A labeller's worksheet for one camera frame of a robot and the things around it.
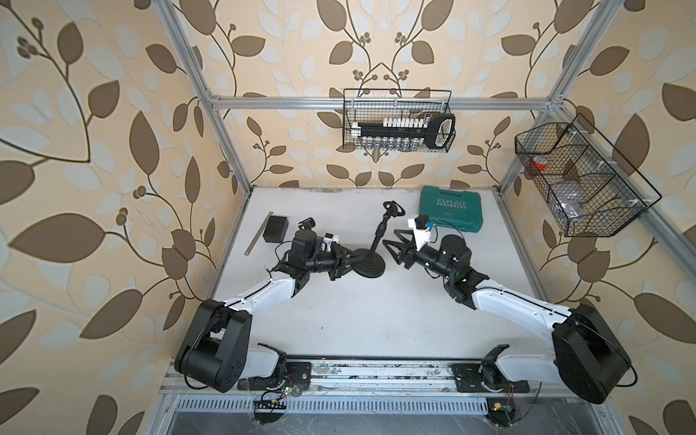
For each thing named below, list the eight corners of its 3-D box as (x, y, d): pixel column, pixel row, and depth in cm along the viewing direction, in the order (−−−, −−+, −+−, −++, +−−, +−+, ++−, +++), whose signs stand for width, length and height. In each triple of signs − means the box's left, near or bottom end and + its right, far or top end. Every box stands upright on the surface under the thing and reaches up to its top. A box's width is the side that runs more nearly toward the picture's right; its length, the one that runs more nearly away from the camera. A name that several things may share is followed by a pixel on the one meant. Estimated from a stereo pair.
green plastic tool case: (418, 225, 109) (420, 218, 105) (419, 191, 122) (421, 184, 118) (481, 233, 106) (486, 226, 103) (475, 197, 119) (479, 190, 115)
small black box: (265, 243, 105) (262, 238, 102) (271, 222, 112) (268, 216, 109) (284, 243, 105) (282, 238, 102) (289, 222, 112) (287, 216, 109)
